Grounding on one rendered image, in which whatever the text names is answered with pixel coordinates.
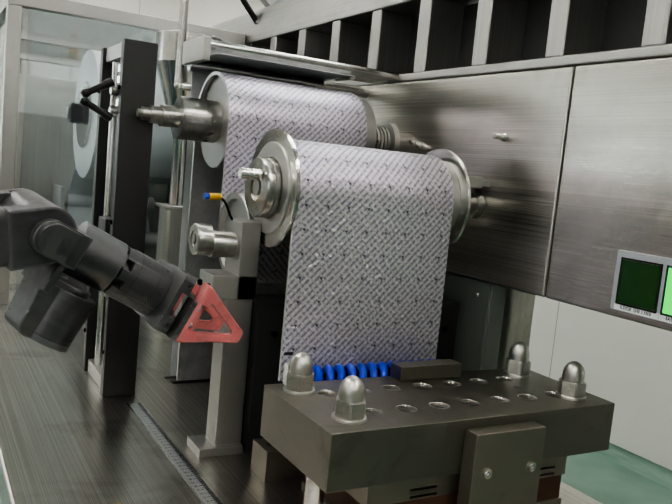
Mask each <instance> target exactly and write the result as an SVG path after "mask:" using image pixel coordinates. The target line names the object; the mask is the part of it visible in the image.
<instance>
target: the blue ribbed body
mask: <svg viewBox="0 0 672 504"><path fill-rule="evenodd" d="M391 362H394V361H388V362H387V363H384V362H383V361H379V362H378V363H377V364H375V363H373V362H368V363H367V364H366V365H365V364H363V363H361V362H359V363H357V364H356V365H355V366H354V365H353V364H352V363H347V364H346V365H345V366H343V365H341V364H336V365H335V366H334V367H332V366H331V365H329V364H326V365H324V366H323V367H322V369H321V367H320V366H319V365H314V366H313V373H314V381H325V380H339V379H345V378H346V377H347V376H350V375H355V376H357V377H359V378H369V377H384V376H390V368H391Z"/></svg>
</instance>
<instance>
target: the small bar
mask: <svg viewBox="0 0 672 504"><path fill-rule="evenodd" d="M461 366H462V364H461V363H459V362H457V361H454V360H452V359H438V360H420V361H403V362H391V368H390V376H391V377H393V378H395V379H397V380H399V381H409V380H423V379H437V378H451V377H460V374H461Z"/></svg>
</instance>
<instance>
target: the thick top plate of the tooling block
mask: <svg viewBox="0 0 672 504"><path fill-rule="evenodd" d="M504 369H505V368H502V369H488V370H473V371H461V374H460V377H451V378H437V379H423V380H409V381H399V380H397V379H395V378H393V377H391V376H384V377H369V378H360V379H361V380H362V382H363V384H364V387H365V397H364V398H365V399H366V408H365V415H366V416H367V422H366V423H363V424H359V425H349V424H343V423H339V422H337V421H335V420H333V419H332V417H331V416H332V413H333V412H334V411H335V406H336V396H338V394H339V387H340V384H341V382H342V381H343V380H344V379H339V380H325V381H313V387H314V388H315V393H314V394H312V395H308V396H298V395H292V394H288V393H286V392H284V391H283V386H284V385H285V384H283V383H280V384H265V385H264V394H263V406H262V417H261V429H260V435H261V436H262V437H263V438H264V439H266V440H267V441H268V442H269V443H270V444H271V445H272V446H273V447H275V448H276V449H277V450H278V451H279V452H280V453H281V454H282V455H283V456H285V457H286V458H287V459H288V460H289V461H290V462H291V463H292V464H294V465H295V466H296V467H297V468H298V469H299V470H300V471H301V472H302V473H304V474H305V475H306V476H307V477H308V478H309V479H310V480H311V481H313V482H314V483H315V484H316V485H317V486H318V487H319V488H320V489H321V490H323V491H324V492H325V493H333V492H339V491H346V490H352V489H359V488H365V487H372V486H378V485H384V484H391V483H397V482H404V481H410V480H417V479H423V478H430V477H436V476H442V475H449V474H455V473H460V471H461V463H462V455H463V446H464V438H465V430H466V429H470V428H478V427H487V426H495V425H504V424H512V423H521V422H529V421H535V422H537V423H539V424H541V425H543V426H545V427H546V432H545V440H544V447H543V455H542V460H546V459H552V458H558V457H565V456H571V455H578V454H584V453H591V452H597V451H604V450H608V449H609V442H610V435H611V428H612V421H613V414H614V407H615V403H613V402H610V401H608V400H605V399H603V398H600V397H598V396H595V395H593V394H590V393H587V392H586V393H585V396H586V400H585V401H571V400H566V399H563V398H560V397H558V396H556V395H555V392H556V391H557V388H558V381H557V380H554V379H552V378H549V377H547V376H544V375H542V374H539V373H537V372H534V371H532V370H530V374H531V377H530V378H525V379H524V378H515V377H510V376H507V375H505V374H504V373H503V370H504Z"/></svg>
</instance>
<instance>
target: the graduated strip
mask: <svg viewBox="0 0 672 504"><path fill-rule="evenodd" d="M127 405H128V406H129V407H130V409H131V410H132V411H133V413H134V414H135V415H136V417H137V418H138V419H139V421H140V422H141V423H142V425H143V426H144V427H145V429H146V430H147V431H148V433H149V434H150V435H151V437H152V438H153V439H154V440H155V442H156V443H157V444H158V446H159V447H160V448H161V450H162V451H163V452H164V454H165V455H166V456H167V458H168V459H169V460H170V462H171V463H172V464H173V466H174V467H175V468H176V470H177V471H178V472H179V473H180V475H181V476H182V477H183V479H184V480H185V481H186V483H187V484H188V485H189V487H190V488H191V489H192V491H193V492H194V493H195V495H196V496H197V497H198V499H199V500H200V501H201V503H202V504H223V502H222V501H221V500H220V499H219V497H218V496H217V495H216V494H215V492H214V491H213V490H212V489H211V488H210V486H209V485H208V484H207V483H206V481H205V480H204V479H203V478H202V477H201V475H200V474H199V473H198V472H197V470H196V469H195V468H194V467H193V465H192V464H191V463H190V462H189V461H188V459H187V458H186V457H185V456H184V454H183V453H182V452H181V451H180V449H179V448H178V447H177V446H176V445H175V443H174V442H173V441H172V440H171V438H170V437H169V436H168V435H167V434H166V432H165V431H164V430H163V429H162V427H161V426H160V425H159V424H158V422H157V421H156V420H155V419H154V418H153V416H152V415H151V414H150V413H149V411H148V410H147V409H146V408H145V407H144V405H143V404H142V403H141V402H139V403H127Z"/></svg>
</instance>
